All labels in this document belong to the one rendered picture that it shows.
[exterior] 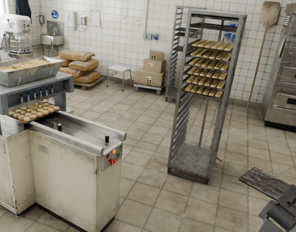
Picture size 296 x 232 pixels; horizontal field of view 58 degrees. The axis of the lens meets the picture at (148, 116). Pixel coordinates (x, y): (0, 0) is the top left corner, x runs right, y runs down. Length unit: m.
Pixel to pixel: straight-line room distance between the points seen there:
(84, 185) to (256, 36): 4.53
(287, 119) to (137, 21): 3.56
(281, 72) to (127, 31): 3.31
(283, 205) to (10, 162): 1.95
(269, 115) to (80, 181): 3.69
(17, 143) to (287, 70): 3.98
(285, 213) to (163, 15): 5.31
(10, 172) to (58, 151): 0.45
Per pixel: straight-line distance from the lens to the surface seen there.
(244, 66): 5.83
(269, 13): 5.69
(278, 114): 5.05
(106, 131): 2.18
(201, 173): 3.11
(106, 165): 2.01
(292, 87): 4.93
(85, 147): 1.96
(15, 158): 2.38
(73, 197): 2.32
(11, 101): 2.30
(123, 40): 6.30
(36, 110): 2.51
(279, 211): 0.97
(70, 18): 6.78
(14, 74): 2.20
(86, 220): 2.36
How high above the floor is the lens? 1.87
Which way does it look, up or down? 23 degrees down
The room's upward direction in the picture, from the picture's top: 5 degrees clockwise
